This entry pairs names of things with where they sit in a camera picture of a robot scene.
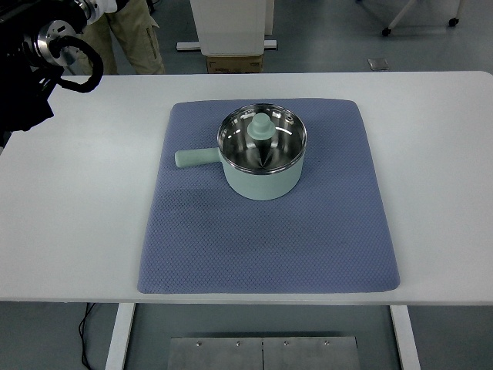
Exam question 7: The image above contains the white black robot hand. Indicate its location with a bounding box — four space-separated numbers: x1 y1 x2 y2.
93 0 119 14

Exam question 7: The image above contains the green pot with handle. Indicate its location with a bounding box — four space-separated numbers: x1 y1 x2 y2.
174 103 308 202

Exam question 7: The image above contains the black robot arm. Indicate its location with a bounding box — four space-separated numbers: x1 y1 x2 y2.
1 1 119 143

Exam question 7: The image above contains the person in beige trousers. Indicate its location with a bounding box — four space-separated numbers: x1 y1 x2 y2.
80 0 165 75

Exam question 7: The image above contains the cardboard box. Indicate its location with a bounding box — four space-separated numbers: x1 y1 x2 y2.
206 55 263 74

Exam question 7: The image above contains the glass lid green knob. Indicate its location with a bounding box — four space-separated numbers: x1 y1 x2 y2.
217 103 307 174

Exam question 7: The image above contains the grey floor outlet plate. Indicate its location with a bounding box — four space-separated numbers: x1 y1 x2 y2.
367 58 391 72

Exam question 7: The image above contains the blue quilted mat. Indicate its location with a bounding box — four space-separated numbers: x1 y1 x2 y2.
138 99 400 294

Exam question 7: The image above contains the left white table leg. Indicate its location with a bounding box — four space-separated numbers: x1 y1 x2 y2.
105 303 136 370

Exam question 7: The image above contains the white table leg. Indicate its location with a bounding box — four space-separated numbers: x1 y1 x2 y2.
105 303 136 370
390 305 421 370

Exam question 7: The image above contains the white wheeled chair base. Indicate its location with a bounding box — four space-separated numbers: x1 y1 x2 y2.
354 0 462 37

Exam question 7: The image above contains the right white table leg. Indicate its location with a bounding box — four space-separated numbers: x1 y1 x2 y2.
390 305 421 370

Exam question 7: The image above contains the black floor cable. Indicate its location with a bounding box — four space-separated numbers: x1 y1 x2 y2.
78 302 97 370

